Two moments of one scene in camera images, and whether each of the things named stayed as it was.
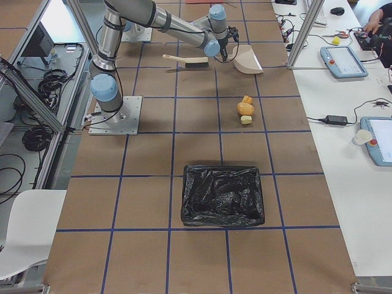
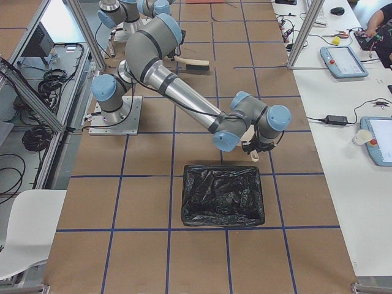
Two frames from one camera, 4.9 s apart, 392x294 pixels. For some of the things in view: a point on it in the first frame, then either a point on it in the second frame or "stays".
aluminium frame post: [305, 33] stays
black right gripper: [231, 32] -> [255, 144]
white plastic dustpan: [244, 59] -> [247, 137]
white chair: [32, 226] stays
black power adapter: [335, 120] stays
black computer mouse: [337, 11] stays
